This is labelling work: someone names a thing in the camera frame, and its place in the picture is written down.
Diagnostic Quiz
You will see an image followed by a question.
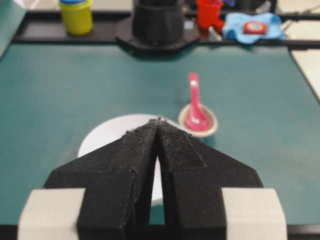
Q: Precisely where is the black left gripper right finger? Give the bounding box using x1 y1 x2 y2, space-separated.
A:
155 119 288 240

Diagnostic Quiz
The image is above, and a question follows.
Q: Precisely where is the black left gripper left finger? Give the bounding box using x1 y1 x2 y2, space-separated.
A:
17 118 160 240

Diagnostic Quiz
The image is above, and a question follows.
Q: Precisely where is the pink plastic spoon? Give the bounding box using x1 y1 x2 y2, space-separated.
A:
185 72 210 132

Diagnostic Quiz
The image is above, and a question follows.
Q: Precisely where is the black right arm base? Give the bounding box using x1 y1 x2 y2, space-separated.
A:
115 0 200 52

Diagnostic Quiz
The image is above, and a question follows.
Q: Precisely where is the white round bowl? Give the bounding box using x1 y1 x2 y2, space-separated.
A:
77 113 182 207

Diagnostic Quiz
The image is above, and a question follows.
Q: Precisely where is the speckled ceramic spoon rest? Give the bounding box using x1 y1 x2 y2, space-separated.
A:
177 104 218 138

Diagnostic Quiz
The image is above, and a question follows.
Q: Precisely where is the yellow green play-dough jar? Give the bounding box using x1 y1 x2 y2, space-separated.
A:
58 0 93 36

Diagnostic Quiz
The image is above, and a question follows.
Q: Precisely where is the blue cloth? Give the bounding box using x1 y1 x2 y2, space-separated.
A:
222 12 285 45

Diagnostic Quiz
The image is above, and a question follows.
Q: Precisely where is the red plastic cup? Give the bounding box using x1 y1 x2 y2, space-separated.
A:
196 0 225 34

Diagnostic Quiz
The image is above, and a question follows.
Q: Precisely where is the black table frame rail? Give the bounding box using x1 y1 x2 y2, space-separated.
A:
11 9 320 52

